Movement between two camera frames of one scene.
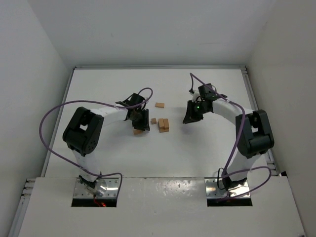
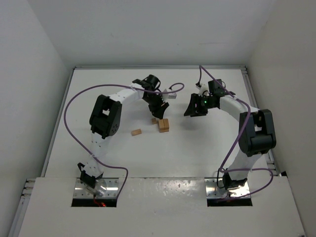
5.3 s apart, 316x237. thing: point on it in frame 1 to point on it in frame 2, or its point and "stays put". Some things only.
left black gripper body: (141, 119) to (156, 107)
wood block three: (166, 126) stays put
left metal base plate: (109, 186) stays put
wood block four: (161, 125) stays put
